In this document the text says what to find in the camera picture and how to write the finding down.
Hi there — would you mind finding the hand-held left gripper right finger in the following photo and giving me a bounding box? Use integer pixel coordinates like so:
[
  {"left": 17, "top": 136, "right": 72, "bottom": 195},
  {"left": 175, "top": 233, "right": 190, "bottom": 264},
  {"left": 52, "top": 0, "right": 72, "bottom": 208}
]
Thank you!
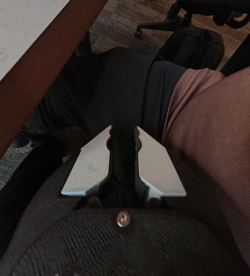
[{"left": 134, "top": 126, "right": 188, "bottom": 206}]

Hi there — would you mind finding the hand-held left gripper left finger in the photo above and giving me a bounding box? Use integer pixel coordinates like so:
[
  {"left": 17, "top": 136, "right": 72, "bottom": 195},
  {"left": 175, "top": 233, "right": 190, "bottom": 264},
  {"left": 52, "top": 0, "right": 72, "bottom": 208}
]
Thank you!
[{"left": 61, "top": 125, "right": 114, "bottom": 200}]

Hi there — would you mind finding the black office chair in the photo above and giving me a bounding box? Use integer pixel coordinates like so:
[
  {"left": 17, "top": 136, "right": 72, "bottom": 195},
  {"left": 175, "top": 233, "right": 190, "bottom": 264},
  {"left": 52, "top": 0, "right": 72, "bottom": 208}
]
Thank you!
[{"left": 134, "top": 0, "right": 250, "bottom": 78}]

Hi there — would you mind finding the black backpack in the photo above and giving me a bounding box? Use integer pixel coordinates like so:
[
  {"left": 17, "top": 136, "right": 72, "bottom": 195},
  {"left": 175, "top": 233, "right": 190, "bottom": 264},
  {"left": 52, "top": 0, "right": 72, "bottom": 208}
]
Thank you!
[{"left": 158, "top": 24, "right": 226, "bottom": 70}]

